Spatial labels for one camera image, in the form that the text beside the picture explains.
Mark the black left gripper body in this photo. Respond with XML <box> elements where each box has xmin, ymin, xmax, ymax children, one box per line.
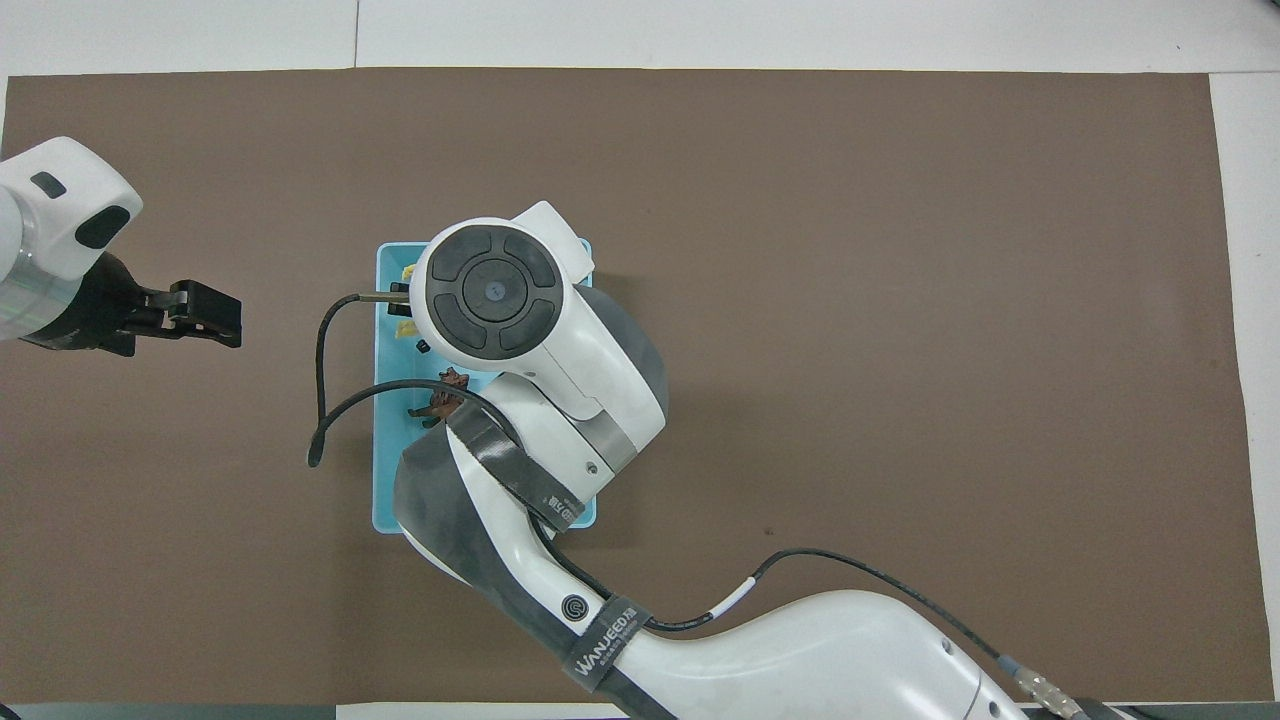
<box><xmin>20</xmin><ymin>252</ymin><xmax>176</xmax><ymax>358</ymax></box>

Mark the brown lion toy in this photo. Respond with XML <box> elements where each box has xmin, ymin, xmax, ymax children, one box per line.
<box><xmin>408</xmin><ymin>367</ymin><xmax>471</xmax><ymax>429</ymax></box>

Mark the light blue storage box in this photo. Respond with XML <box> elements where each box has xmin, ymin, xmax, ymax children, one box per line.
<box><xmin>372</xmin><ymin>238</ymin><xmax>598</xmax><ymax>536</ymax></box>

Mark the brown table mat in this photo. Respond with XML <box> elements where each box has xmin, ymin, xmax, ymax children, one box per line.
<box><xmin>0</xmin><ymin>68</ymin><xmax>1273</xmax><ymax>704</ymax></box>

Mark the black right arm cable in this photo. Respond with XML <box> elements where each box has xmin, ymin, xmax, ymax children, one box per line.
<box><xmin>307</xmin><ymin>290</ymin><xmax>1087</xmax><ymax>719</ymax></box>

